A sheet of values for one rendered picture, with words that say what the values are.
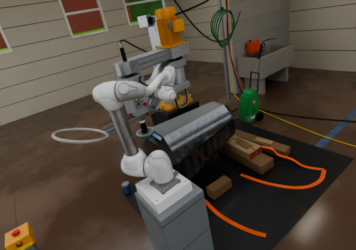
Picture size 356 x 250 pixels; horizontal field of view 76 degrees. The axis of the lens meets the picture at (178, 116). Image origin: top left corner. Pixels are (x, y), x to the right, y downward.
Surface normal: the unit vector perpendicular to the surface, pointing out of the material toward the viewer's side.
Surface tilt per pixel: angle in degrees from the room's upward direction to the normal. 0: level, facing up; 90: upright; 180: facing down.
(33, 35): 90
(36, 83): 90
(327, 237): 0
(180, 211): 90
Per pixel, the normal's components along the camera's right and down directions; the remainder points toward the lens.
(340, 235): -0.18, -0.89
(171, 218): 0.59, 0.23
